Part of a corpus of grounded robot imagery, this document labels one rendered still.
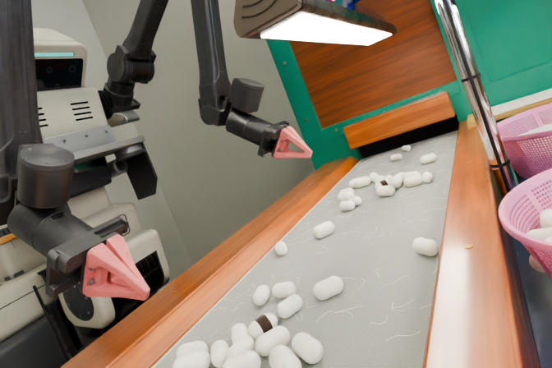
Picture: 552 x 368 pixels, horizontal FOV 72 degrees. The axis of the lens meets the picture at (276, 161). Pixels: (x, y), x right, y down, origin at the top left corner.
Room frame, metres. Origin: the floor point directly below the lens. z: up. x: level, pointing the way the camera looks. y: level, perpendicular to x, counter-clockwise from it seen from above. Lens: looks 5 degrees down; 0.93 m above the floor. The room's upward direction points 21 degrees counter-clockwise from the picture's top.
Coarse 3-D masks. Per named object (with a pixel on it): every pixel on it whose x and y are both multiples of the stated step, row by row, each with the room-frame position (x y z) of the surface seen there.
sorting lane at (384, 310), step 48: (432, 144) 1.02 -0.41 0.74; (336, 192) 0.89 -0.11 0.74; (432, 192) 0.62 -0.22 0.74; (288, 240) 0.66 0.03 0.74; (336, 240) 0.57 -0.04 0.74; (384, 240) 0.50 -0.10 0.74; (240, 288) 0.53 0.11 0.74; (384, 288) 0.38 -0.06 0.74; (432, 288) 0.34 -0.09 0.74; (192, 336) 0.44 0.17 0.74; (336, 336) 0.33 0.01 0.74; (384, 336) 0.30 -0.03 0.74
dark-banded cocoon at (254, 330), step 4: (268, 312) 0.39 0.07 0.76; (268, 316) 0.38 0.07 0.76; (272, 316) 0.38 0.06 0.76; (272, 320) 0.38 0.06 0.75; (276, 320) 0.38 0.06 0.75; (252, 324) 0.37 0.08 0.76; (256, 324) 0.37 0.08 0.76; (272, 324) 0.37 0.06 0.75; (276, 324) 0.38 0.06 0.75; (248, 328) 0.37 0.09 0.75; (252, 328) 0.37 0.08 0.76; (256, 328) 0.37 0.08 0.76; (260, 328) 0.37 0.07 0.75; (248, 332) 0.37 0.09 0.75; (252, 332) 0.37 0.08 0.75; (256, 332) 0.37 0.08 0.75; (260, 332) 0.37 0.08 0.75; (252, 336) 0.37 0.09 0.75; (256, 336) 0.37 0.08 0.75
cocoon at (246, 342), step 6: (246, 336) 0.35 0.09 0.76; (240, 342) 0.35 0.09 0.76; (246, 342) 0.35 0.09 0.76; (252, 342) 0.35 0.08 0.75; (234, 348) 0.34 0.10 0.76; (240, 348) 0.34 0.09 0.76; (246, 348) 0.34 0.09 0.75; (252, 348) 0.35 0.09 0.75; (228, 354) 0.34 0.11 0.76; (234, 354) 0.34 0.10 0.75
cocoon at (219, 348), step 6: (216, 342) 0.36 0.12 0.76; (222, 342) 0.36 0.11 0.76; (216, 348) 0.35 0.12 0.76; (222, 348) 0.35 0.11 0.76; (228, 348) 0.36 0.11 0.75; (216, 354) 0.35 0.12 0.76; (222, 354) 0.35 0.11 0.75; (216, 360) 0.34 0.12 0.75; (222, 360) 0.34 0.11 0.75; (216, 366) 0.35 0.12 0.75; (222, 366) 0.34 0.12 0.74
